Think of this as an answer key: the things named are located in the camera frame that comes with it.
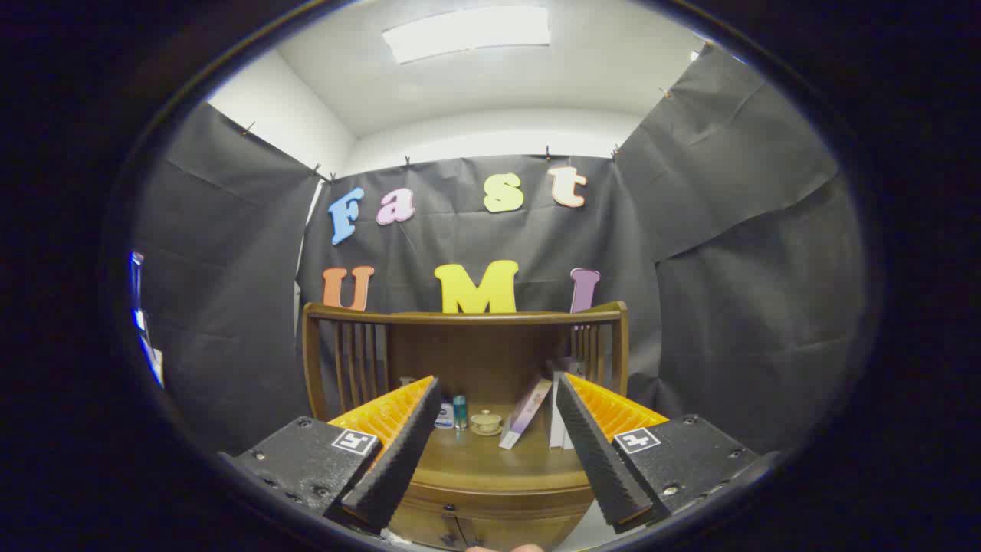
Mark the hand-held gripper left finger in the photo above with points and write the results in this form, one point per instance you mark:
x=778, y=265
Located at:
x=398, y=460

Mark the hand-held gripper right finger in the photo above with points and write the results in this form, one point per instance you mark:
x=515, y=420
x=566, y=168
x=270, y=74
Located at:
x=598, y=460

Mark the brown wooden drawer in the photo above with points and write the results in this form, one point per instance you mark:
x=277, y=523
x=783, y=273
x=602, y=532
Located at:
x=521, y=506

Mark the wooden countertop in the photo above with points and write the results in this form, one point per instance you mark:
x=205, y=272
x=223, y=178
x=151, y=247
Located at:
x=490, y=464

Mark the brown wooden cabinet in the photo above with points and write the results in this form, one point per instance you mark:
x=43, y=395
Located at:
x=475, y=353

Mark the plain white book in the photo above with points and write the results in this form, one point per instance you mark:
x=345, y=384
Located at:
x=558, y=425

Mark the white lotion bottle blue cap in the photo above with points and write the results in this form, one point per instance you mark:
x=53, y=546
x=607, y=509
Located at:
x=444, y=416

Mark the slim teal bottle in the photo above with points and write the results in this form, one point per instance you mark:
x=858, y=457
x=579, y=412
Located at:
x=460, y=412

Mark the purple and white box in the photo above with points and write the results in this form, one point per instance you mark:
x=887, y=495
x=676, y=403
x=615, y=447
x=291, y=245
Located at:
x=525, y=414

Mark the beige lidded ceramic teacup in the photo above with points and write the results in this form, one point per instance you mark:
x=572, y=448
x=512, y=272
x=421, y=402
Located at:
x=487, y=422

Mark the white and blue object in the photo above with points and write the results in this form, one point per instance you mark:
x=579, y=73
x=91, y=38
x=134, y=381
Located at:
x=146, y=337

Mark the ceiling light panel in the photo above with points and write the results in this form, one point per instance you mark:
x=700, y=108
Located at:
x=467, y=32

